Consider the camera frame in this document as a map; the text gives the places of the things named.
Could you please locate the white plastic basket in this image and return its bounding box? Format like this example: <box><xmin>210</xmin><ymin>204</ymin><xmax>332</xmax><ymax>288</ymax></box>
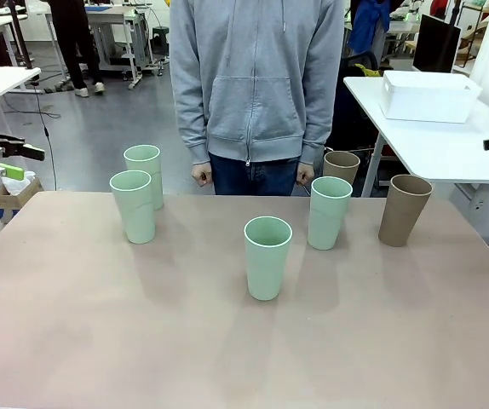
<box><xmin>377</xmin><ymin>70</ymin><xmax>483</xmax><ymax>124</ymax></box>

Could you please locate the brown plastic cup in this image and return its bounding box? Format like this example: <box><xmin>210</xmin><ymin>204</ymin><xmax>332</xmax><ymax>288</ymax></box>
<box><xmin>377</xmin><ymin>174</ymin><xmax>434</xmax><ymax>248</ymax></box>
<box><xmin>323</xmin><ymin>151</ymin><xmax>361</xmax><ymax>191</ymax></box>

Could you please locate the pale green plastic cup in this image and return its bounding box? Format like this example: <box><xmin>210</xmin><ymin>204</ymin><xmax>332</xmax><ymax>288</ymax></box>
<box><xmin>243</xmin><ymin>216</ymin><xmax>293</xmax><ymax>302</ymax></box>
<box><xmin>307</xmin><ymin>176</ymin><xmax>353</xmax><ymax>251</ymax></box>
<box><xmin>124</xmin><ymin>144</ymin><xmax>162</xmax><ymax>210</ymax></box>
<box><xmin>109</xmin><ymin>170</ymin><xmax>157</xmax><ymax>245</ymax></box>

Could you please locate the person's left forearm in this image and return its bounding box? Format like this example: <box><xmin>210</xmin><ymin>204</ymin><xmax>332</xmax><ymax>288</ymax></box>
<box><xmin>299</xmin><ymin>84</ymin><xmax>344</xmax><ymax>166</ymax></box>

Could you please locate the person's right forearm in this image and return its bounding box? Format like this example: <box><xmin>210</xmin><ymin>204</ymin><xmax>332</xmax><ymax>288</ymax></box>
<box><xmin>170</xmin><ymin>84</ymin><xmax>211</xmax><ymax>165</ymax></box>

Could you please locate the person's right hand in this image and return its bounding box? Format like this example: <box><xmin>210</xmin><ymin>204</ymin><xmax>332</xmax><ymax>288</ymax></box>
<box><xmin>190</xmin><ymin>160</ymin><xmax>215</xmax><ymax>188</ymax></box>

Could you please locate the person's left hand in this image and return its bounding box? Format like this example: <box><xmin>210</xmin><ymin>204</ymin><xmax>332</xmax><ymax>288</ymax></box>
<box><xmin>297</xmin><ymin>161</ymin><xmax>317</xmax><ymax>185</ymax></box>

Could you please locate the crumpled white paper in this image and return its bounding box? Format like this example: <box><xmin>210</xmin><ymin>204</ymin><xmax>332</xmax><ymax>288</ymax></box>
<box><xmin>0</xmin><ymin>170</ymin><xmax>37</xmax><ymax>197</ymax></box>

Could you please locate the cardboard box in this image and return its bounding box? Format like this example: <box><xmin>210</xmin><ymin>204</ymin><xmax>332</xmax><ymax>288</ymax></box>
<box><xmin>0</xmin><ymin>176</ymin><xmax>44</xmax><ymax>225</ymax></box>

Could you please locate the white table with rounded corners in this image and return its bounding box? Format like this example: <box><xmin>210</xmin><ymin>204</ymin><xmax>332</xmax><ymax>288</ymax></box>
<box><xmin>342</xmin><ymin>75</ymin><xmax>489</xmax><ymax>199</ymax></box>

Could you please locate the wooden shelf rack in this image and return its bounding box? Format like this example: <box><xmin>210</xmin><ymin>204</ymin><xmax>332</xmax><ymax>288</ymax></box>
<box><xmin>457</xmin><ymin>2</ymin><xmax>489</xmax><ymax>69</ymax></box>

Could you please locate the black computer monitor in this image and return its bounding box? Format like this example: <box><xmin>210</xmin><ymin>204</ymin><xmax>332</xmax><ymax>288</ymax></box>
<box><xmin>412</xmin><ymin>14</ymin><xmax>462</xmax><ymax>73</ymax></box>

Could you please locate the person in black clothes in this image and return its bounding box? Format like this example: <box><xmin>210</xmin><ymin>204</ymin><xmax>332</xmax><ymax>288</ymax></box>
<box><xmin>48</xmin><ymin>0</ymin><xmax>106</xmax><ymax>98</ymax></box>

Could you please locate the yellow-green cloth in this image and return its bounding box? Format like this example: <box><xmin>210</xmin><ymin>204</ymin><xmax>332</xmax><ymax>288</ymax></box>
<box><xmin>354</xmin><ymin>63</ymin><xmax>384</xmax><ymax>78</ymax></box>

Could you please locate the black office chair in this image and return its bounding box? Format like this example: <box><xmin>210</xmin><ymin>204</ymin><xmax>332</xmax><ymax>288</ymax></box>
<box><xmin>333</xmin><ymin>50</ymin><xmax>382</xmax><ymax>171</ymax></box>

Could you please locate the gray metal workbench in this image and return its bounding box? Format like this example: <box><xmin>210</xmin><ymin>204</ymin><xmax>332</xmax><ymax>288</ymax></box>
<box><xmin>43</xmin><ymin>4</ymin><xmax>152</xmax><ymax>90</ymax></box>

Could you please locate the blue jacket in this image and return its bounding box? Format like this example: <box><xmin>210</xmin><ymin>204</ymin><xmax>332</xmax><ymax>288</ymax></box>
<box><xmin>348</xmin><ymin>0</ymin><xmax>391</xmax><ymax>56</ymax></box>

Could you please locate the dark metal stool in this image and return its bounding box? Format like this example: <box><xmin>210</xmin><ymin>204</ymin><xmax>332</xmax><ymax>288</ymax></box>
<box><xmin>152</xmin><ymin>26</ymin><xmax>171</xmax><ymax>56</ymax></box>

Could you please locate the person in gray hoodie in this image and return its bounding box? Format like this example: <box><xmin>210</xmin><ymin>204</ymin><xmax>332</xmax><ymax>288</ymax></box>
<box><xmin>170</xmin><ymin>0</ymin><xmax>346</xmax><ymax>197</ymax></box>

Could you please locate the thin black cable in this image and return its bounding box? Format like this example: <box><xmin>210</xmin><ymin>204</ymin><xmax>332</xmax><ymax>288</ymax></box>
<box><xmin>34</xmin><ymin>80</ymin><xmax>58</xmax><ymax>192</ymax></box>

